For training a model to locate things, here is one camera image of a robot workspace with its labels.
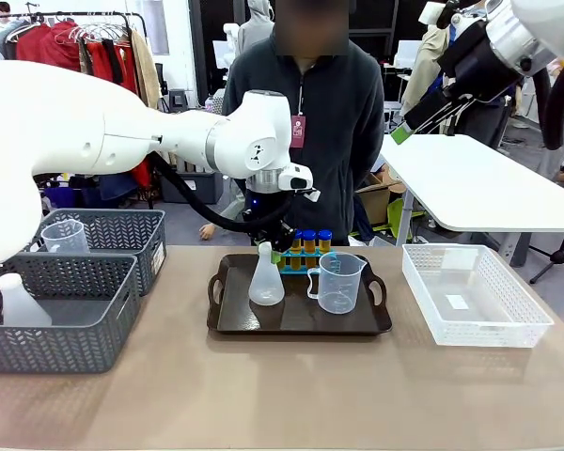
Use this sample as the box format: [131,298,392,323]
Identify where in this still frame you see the blue test tube rack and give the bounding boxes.
[277,247,334,277]

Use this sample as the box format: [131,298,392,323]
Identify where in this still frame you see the large grey plastic basket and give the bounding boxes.
[0,253,142,375]

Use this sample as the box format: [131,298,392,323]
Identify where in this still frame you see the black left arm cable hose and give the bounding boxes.
[148,152,295,232]

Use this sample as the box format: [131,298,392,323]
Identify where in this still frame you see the translucent white conical flask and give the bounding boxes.
[0,272,53,328]
[247,241,286,307]

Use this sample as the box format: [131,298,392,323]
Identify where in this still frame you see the black hanging scarf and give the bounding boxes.
[101,38,126,86]

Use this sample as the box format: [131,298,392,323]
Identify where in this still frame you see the beige hanging garment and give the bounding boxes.
[130,28,163,113]

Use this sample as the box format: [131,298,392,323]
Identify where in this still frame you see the dark grey storage bin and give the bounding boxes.
[159,169,226,205]

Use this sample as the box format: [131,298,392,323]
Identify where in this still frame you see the maroon hanging badge tag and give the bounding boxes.
[290,115,307,149]

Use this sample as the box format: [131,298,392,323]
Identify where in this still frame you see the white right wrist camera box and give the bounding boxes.
[417,0,462,29]

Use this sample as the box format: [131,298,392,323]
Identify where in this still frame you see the brown cardboard box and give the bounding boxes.
[354,172,406,226]

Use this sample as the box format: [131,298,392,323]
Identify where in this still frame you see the person in dark fleece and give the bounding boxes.
[220,0,386,247]

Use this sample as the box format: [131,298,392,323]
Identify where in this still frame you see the black tripod stand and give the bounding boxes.
[528,232,564,285]

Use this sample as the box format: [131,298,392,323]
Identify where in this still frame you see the red hanging garments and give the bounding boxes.
[14,22,140,95]

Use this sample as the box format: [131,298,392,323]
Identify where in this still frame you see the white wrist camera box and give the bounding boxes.
[417,0,462,29]
[277,163,321,203]

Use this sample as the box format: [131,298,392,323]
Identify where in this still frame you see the dark brown serving tray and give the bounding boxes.
[206,253,394,335]

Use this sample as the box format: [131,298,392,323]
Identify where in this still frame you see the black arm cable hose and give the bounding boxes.
[148,152,295,232]
[531,44,564,151]

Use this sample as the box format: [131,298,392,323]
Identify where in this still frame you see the beige coat on mannequin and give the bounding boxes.
[400,23,452,117]

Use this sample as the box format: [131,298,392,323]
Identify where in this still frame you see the grey plastic basket with label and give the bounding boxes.
[7,209,167,297]

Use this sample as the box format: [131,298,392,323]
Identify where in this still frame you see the white plastic mesh basket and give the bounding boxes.
[401,243,555,349]

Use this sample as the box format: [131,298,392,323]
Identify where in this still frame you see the green plastic object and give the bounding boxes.
[387,197,425,241]

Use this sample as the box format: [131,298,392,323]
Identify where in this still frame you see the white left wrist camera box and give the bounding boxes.
[277,163,321,203]

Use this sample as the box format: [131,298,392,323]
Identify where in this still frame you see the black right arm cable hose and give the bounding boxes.
[531,44,564,151]

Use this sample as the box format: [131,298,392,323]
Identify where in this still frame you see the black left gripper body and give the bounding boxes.
[242,200,296,253]

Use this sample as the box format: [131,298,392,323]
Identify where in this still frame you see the black metal clothes rack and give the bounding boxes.
[0,11,154,95]

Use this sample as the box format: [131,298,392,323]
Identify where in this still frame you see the figure in grey hoodie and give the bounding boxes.
[237,0,276,54]

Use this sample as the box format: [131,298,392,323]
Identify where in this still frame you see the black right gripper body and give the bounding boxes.
[437,19,523,102]

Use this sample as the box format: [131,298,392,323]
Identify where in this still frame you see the white side table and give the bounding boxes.
[378,133,564,269]

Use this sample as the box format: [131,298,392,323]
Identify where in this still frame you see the clear plastic measuring beaker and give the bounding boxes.
[40,219,91,255]
[305,252,368,315]

